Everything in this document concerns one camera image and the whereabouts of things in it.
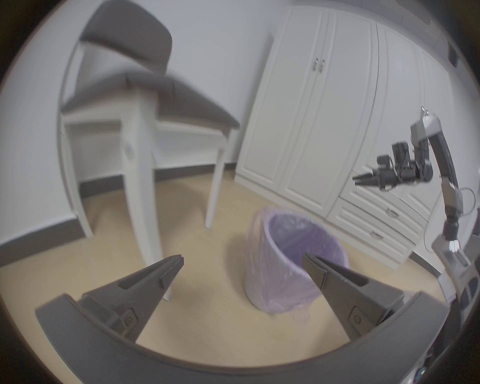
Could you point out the purple plastic bag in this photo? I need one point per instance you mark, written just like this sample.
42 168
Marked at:
300 232

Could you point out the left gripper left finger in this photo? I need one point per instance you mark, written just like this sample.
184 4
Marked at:
142 292

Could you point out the grey and white chair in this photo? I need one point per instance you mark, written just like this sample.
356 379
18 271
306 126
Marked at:
187 101

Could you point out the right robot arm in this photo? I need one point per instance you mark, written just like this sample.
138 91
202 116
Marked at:
423 127

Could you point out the white trash bin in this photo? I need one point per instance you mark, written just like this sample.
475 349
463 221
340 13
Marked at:
262 273

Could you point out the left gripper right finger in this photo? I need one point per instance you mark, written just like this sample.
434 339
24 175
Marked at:
348 296

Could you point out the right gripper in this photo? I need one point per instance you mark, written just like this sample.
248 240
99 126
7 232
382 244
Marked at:
386 178

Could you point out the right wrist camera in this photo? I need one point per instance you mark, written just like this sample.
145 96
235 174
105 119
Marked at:
383 161

